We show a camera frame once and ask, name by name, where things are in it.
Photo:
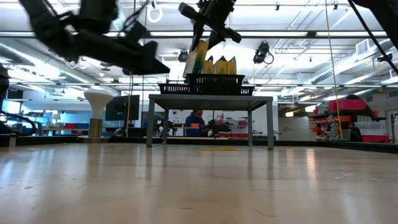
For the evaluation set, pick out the white storage bin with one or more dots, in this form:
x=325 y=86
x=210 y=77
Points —
x=370 y=128

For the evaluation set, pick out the yellow rubber band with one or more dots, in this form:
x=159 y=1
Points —
x=217 y=149

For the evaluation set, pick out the black mesh basket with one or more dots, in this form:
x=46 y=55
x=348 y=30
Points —
x=248 y=90
x=171 y=89
x=214 y=84

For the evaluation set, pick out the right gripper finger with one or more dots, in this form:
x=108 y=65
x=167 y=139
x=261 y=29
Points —
x=216 y=39
x=197 y=34

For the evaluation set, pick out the black overhead beam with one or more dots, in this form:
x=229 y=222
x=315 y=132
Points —
x=264 y=34

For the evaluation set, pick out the large red storage bin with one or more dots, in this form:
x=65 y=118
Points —
x=346 y=105

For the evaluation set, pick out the round black overhead camera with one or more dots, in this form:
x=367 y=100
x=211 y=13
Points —
x=183 y=56

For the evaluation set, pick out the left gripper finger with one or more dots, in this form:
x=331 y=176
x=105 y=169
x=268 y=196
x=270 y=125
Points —
x=146 y=73
x=149 y=60

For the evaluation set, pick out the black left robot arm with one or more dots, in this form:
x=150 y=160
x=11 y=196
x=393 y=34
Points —
x=49 y=28

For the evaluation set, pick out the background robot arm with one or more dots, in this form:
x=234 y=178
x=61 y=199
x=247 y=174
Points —
x=219 y=127

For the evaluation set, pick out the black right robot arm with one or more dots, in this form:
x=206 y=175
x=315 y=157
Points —
x=388 y=12

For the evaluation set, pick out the white dome table lamp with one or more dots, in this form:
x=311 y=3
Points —
x=99 y=99

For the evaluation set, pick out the small red storage bin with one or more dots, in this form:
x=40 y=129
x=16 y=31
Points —
x=374 y=138

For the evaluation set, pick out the grey metal riser shelf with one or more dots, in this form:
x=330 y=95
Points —
x=211 y=101

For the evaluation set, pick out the black computer monitor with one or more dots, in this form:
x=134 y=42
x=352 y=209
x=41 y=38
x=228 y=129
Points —
x=119 y=107

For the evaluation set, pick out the person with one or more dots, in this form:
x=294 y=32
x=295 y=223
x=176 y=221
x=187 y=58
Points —
x=194 y=123

